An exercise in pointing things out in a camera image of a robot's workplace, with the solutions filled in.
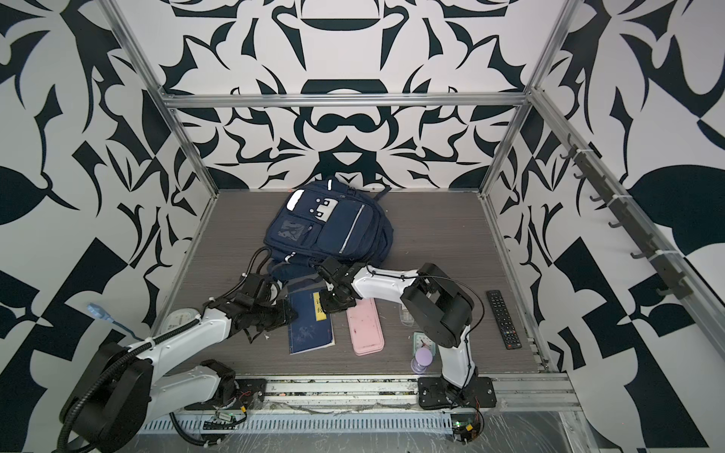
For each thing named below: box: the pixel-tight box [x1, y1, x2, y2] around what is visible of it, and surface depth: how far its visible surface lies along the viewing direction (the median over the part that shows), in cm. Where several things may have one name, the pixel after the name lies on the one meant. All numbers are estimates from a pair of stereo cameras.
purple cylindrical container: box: [409, 346, 434, 375], surface depth 74 cm
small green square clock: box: [412, 331, 437, 357], surface depth 83 cm
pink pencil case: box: [345, 297, 386, 356], surface depth 85 cm
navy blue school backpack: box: [263, 179, 394, 283], surface depth 103 cm
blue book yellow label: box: [287, 287, 336, 355], surface depth 87 cm
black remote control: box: [486, 289, 523, 351], surface depth 87 cm
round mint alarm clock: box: [158, 306, 203, 336], surface depth 87 cm
